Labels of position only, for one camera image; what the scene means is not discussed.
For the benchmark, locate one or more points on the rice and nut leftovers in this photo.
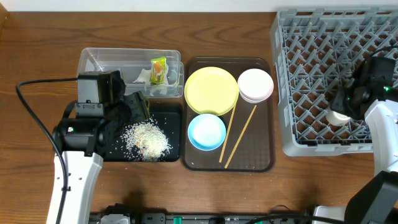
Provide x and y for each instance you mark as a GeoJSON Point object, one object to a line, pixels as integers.
{"type": "Point", "coordinates": [145, 141]}

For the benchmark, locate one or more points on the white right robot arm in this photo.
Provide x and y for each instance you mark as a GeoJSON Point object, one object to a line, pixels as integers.
{"type": "Point", "coordinates": [375, 202]}

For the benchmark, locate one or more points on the wooden chopstick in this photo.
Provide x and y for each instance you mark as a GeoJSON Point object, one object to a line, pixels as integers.
{"type": "Point", "coordinates": [227, 134]}
{"type": "Point", "coordinates": [240, 137]}

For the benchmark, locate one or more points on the right wooden chopstick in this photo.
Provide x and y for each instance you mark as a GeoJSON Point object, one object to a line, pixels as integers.
{"type": "Point", "coordinates": [240, 137]}

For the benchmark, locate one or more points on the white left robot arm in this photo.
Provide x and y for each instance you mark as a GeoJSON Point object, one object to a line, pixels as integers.
{"type": "Point", "coordinates": [88, 128]}

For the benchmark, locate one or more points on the brown serving tray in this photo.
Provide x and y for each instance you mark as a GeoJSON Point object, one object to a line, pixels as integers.
{"type": "Point", "coordinates": [256, 151]}

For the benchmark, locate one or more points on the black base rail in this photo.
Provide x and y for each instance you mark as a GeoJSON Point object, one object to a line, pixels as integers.
{"type": "Point", "coordinates": [119, 213]}

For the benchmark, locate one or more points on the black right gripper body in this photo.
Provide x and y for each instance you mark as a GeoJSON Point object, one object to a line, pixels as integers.
{"type": "Point", "coordinates": [339, 101]}

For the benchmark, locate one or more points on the light blue bowl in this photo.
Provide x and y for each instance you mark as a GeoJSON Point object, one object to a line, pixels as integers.
{"type": "Point", "coordinates": [206, 132]}

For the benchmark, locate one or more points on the green snack wrapper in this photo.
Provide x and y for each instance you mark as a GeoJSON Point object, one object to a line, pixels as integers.
{"type": "Point", "coordinates": [158, 70]}

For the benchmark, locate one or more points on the clear plastic bin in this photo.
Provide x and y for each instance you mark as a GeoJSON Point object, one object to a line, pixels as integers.
{"type": "Point", "coordinates": [129, 62]}

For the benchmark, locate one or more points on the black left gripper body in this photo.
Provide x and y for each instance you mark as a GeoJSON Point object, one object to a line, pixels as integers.
{"type": "Point", "coordinates": [137, 106]}

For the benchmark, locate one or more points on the crumpled white tissue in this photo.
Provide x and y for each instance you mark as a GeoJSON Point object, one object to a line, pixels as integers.
{"type": "Point", "coordinates": [169, 88]}

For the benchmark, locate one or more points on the black rectangular tray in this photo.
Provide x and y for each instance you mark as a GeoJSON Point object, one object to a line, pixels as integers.
{"type": "Point", "coordinates": [169, 119]}

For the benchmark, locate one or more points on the left wooden chopstick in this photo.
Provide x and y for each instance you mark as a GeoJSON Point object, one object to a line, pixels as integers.
{"type": "Point", "coordinates": [227, 134]}

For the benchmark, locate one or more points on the yellow round plate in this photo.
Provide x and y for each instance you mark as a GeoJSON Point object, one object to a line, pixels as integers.
{"type": "Point", "coordinates": [211, 90]}

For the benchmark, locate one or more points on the white cup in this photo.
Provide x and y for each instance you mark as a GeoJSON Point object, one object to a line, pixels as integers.
{"type": "Point", "coordinates": [335, 118]}

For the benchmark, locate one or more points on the pink round plate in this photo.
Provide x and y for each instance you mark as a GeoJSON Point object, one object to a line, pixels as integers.
{"type": "Point", "coordinates": [255, 85]}

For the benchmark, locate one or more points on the grey dishwasher rack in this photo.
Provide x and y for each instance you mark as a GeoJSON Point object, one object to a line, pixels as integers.
{"type": "Point", "coordinates": [315, 52]}

